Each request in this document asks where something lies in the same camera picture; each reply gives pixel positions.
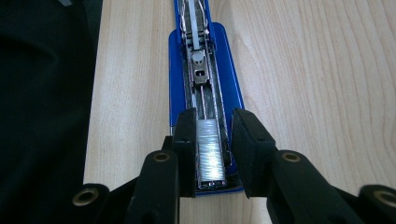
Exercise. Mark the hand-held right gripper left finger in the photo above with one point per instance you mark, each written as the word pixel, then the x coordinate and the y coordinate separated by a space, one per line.
pixel 162 183

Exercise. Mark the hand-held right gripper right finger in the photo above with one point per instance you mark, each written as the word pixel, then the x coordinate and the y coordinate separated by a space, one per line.
pixel 286 186

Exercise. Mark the silver staple strip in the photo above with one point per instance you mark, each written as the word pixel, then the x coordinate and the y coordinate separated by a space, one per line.
pixel 210 149

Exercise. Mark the blue stapler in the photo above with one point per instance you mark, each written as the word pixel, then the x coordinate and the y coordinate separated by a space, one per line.
pixel 227 77

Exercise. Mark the dark cloth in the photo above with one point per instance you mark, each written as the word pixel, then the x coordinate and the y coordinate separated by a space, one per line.
pixel 43 112

